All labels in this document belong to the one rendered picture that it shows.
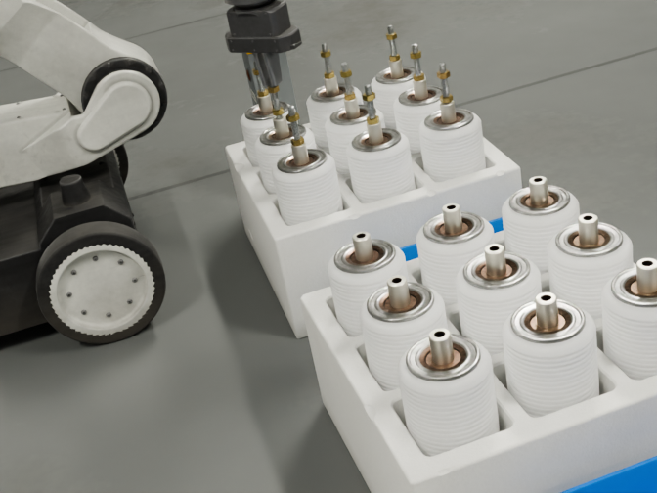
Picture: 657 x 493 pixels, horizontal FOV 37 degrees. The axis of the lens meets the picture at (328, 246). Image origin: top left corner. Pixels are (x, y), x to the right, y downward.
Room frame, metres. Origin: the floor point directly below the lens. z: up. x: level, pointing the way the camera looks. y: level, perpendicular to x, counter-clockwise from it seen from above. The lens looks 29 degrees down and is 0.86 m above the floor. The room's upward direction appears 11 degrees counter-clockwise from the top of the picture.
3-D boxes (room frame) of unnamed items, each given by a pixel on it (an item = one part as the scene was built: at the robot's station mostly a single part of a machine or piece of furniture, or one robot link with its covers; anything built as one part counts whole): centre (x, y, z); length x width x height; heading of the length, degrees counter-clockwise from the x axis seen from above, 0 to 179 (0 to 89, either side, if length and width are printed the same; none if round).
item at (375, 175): (1.38, -0.10, 0.16); 0.10 x 0.10 x 0.18
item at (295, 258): (1.49, -0.08, 0.09); 0.39 x 0.39 x 0.18; 11
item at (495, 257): (0.95, -0.18, 0.26); 0.02 x 0.02 x 0.03
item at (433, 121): (1.40, -0.22, 0.25); 0.08 x 0.08 x 0.01
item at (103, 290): (1.38, 0.36, 0.10); 0.20 x 0.05 x 0.20; 101
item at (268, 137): (1.47, 0.04, 0.25); 0.08 x 0.08 x 0.01
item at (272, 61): (1.46, 0.02, 0.37); 0.03 x 0.02 x 0.06; 146
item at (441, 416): (0.81, -0.09, 0.16); 0.10 x 0.10 x 0.18
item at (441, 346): (0.81, -0.09, 0.26); 0.02 x 0.02 x 0.03
